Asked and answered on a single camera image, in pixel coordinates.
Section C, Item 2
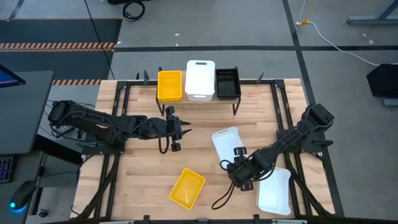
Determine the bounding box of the black box on floor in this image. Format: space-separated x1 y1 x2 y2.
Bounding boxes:
366 63 398 100

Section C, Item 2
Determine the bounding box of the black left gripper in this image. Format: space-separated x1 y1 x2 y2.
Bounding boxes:
147 105 193 153

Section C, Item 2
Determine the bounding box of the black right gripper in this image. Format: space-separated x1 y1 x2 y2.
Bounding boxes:
226 147 269 192

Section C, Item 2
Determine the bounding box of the white floor cable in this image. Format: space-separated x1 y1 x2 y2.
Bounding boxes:
298 0 398 67

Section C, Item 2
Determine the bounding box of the grey desk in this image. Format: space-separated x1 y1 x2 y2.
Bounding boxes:
0 70 53 156

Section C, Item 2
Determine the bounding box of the black keyboard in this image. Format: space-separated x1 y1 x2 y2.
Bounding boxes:
0 155 16 184

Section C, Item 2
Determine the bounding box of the computer monitor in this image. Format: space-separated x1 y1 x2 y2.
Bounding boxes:
0 64 26 88

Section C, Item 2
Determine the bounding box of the grey metal desk leg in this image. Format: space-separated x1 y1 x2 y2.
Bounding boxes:
346 0 398 26

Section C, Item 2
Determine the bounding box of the coiled black cable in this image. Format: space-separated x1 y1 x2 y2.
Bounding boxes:
122 1 146 22

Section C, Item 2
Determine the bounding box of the black desk base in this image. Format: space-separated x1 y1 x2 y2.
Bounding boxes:
32 133 85 166

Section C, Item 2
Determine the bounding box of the long thin black cable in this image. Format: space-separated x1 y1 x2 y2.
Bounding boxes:
83 0 116 80

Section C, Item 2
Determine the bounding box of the wooden shelf with black legs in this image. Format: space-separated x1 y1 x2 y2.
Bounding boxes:
155 65 242 116

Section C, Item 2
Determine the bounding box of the black metal table frame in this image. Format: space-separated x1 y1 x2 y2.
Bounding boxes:
70 70 345 224

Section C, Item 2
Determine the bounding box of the dark floor mat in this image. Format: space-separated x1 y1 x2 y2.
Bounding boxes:
0 17 123 80

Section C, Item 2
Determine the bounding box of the white plastic basket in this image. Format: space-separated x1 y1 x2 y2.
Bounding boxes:
184 60 216 103
211 126 246 163
256 167 292 216

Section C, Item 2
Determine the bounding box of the black computer mouse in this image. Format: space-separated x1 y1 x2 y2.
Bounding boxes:
9 180 37 213

